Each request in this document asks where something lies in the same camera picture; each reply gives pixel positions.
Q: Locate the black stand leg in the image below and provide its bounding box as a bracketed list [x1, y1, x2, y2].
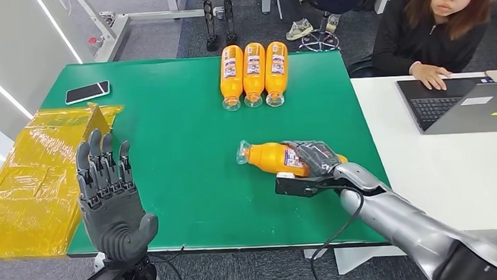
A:
[219, 0, 240, 46]
[192, 0, 221, 54]

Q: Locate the black smartphone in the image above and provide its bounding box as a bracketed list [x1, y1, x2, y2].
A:
[64, 80, 112, 106]

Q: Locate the person's right hand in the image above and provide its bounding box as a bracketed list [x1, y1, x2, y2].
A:
[410, 62, 453, 92]

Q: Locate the office chair base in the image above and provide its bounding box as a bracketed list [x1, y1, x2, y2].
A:
[296, 11, 341, 53]

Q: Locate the white desk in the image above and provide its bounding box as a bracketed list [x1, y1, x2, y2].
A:
[294, 70, 497, 278]

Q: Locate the white metal floor frame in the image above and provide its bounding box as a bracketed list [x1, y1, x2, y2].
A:
[71, 0, 229, 65]

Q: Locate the orange juice bottle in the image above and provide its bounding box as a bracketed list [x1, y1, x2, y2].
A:
[262, 40, 292, 108]
[236, 134, 350, 182]
[218, 44, 247, 113]
[240, 41, 269, 110]

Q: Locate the dark office chair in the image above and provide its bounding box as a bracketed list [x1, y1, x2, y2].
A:
[346, 54, 377, 79]

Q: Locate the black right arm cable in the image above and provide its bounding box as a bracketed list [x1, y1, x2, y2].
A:
[305, 183, 370, 280]

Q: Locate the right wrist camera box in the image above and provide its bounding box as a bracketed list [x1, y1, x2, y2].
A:
[274, 168, 341, 200]

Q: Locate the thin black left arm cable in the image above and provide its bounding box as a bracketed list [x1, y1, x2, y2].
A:
[148, 245, 190, 280]

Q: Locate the wall light strip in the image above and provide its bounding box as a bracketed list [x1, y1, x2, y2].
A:
[33, 0, 85, 67]
[0, 56, 35, 122]

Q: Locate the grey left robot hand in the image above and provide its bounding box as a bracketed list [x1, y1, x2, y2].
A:
[73, 126, 161, 267]

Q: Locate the yellow plastic wrapped box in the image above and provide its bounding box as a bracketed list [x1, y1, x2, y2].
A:
[0, 102, 132, 260]

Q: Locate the green table mat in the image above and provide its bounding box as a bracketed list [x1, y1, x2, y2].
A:
[38, 47, 393, 261]

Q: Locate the grey laptop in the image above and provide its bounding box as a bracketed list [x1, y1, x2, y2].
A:
[395, 74, 497, 138]

